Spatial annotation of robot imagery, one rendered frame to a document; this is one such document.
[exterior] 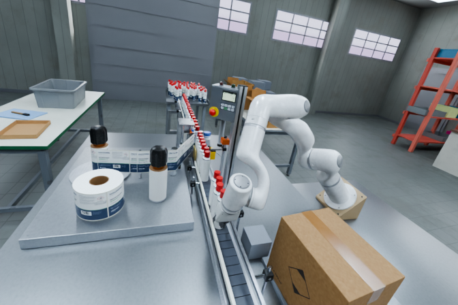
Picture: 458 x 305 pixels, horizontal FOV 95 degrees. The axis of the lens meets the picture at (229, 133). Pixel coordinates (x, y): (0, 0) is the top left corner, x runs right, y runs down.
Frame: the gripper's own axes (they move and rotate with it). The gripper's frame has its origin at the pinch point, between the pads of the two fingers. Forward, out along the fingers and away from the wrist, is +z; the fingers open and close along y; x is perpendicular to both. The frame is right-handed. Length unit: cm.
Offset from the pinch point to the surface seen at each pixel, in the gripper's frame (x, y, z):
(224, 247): 9.1, 0.2, 3.4
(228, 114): -51, -9, -22
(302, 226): 15.1, -21.3, -24.2
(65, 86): -239, 145, 86
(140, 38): -553, 81, 124
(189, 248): 5.3, 14.0, 10.1
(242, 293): 26.8, -1.4, -3.0
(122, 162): -47, 48, 12
